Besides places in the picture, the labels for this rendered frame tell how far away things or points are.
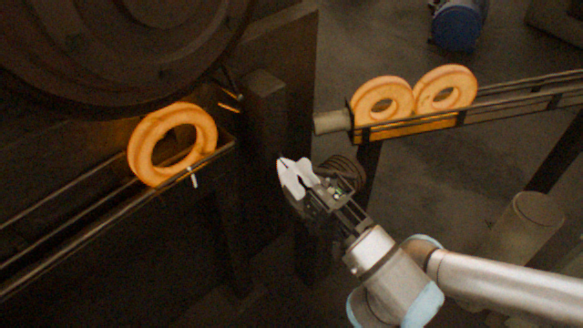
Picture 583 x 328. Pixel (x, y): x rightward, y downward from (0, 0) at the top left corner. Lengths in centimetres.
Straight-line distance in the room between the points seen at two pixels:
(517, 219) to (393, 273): 53
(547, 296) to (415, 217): 100
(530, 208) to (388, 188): 74
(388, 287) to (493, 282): 18
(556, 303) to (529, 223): 42
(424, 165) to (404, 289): 126
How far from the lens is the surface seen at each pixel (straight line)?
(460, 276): 77
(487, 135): 216
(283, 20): 95
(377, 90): 91
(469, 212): 175
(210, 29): 58
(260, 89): 84
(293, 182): 69
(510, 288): 73
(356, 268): 67
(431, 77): 96
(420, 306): 66
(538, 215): 112
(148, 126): 73
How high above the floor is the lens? 129
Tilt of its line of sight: 47 degrees down
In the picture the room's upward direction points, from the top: straight up
